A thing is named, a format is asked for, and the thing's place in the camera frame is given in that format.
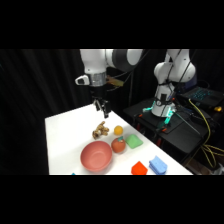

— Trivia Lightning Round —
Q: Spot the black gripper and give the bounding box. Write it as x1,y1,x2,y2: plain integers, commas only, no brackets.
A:
89,85,111,120

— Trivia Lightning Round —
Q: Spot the green cube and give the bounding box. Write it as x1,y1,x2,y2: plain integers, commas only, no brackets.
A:
124,134,144,150

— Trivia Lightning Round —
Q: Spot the pink bowl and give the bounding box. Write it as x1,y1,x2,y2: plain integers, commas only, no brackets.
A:
80,140,113,173

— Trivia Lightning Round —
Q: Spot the brown teddy bear toy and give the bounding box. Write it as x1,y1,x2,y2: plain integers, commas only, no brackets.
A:
91,120,111,141

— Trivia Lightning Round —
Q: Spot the yellow ball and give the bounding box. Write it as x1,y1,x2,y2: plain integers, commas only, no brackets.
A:
113,125,124,136

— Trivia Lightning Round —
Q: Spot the orange toy tomato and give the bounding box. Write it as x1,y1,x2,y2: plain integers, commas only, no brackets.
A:
110,135,127,154

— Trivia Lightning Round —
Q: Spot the black curtain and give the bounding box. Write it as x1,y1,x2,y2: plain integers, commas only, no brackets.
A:
0,49,224,176

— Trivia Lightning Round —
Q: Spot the red block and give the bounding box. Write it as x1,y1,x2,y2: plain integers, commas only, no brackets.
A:
130,160,149,176

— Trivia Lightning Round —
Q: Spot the blue block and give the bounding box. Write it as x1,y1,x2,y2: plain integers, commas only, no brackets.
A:
148,155,169,176

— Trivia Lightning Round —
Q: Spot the black robot stand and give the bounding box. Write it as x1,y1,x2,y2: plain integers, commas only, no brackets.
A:
122,96,224,165

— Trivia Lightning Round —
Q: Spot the black laptop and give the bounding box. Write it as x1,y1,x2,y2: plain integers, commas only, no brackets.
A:
178,85,224,110

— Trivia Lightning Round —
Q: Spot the yellow cable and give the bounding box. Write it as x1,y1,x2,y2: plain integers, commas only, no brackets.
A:
187,97,224,170

